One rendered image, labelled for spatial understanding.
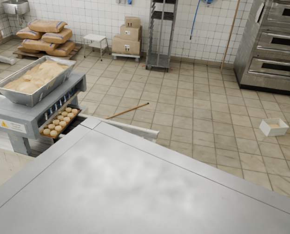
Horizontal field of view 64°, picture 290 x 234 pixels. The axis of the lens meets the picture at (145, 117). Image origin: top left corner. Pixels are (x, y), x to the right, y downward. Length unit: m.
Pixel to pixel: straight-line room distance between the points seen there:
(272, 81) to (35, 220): 4.75
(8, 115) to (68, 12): 4.48
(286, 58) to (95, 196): 4.58
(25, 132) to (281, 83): 4.34
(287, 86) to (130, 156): 4.74
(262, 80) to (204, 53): 1.44
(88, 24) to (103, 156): 5.48
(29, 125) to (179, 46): 4.35
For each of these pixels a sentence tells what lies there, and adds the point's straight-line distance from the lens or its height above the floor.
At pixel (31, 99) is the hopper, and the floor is 1.27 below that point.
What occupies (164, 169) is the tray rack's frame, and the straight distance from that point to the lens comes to 0.37.
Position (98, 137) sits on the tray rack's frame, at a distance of 0.42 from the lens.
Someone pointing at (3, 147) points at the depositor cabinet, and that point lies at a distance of 2.00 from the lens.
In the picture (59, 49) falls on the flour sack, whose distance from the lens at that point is 5.28.
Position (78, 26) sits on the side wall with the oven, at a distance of 5.93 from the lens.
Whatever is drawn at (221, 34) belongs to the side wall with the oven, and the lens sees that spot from 5.45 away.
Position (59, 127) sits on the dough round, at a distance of 1.92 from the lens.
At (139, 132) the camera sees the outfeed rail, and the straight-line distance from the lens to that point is 1.90.
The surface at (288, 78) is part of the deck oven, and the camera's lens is 4.87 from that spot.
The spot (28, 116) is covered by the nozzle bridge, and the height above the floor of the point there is 1.18.
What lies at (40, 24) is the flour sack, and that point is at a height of 0.68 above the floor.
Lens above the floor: 2.10
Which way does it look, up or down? 36 degrees down
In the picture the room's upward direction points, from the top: 5 degrees clockwise
